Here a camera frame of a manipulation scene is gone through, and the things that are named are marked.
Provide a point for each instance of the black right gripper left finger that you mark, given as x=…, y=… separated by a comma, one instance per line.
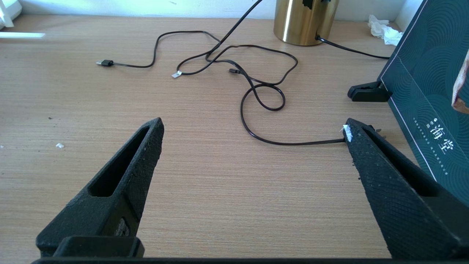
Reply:
x=102, y=212

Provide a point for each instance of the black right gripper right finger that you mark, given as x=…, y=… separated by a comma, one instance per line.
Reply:
x=410, y=205

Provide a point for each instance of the black power plug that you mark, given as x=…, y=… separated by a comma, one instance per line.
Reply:
x=377, y=131

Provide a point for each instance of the white wifi router with antennas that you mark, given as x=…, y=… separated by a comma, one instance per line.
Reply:
x=11, y=18

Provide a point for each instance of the black plastic clip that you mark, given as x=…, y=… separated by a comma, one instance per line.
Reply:
x=368, y=92

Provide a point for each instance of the crumpled white tissue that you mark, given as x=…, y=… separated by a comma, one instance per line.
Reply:
x=384, y=30

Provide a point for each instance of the brass desk lamp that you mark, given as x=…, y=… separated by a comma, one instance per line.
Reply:
x=304, y=22

